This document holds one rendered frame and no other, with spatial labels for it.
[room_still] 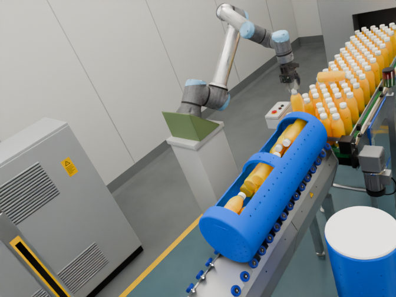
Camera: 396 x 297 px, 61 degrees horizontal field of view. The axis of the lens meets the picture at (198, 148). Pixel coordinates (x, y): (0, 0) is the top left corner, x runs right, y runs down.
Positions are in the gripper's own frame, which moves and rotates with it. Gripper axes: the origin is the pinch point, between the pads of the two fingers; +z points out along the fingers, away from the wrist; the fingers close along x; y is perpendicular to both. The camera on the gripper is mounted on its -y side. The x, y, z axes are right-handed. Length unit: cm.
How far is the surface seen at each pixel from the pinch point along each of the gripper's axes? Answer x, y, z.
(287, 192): 23, 69, 18
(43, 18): -265, -12, -85
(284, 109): -15.0, -7.9, 18.7
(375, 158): 43, 4, 43
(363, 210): 56, 65, 24
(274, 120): -18.4, 1.8, 21.2
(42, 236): -155, 134, 46
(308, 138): 21.0, 34.1, 10.8
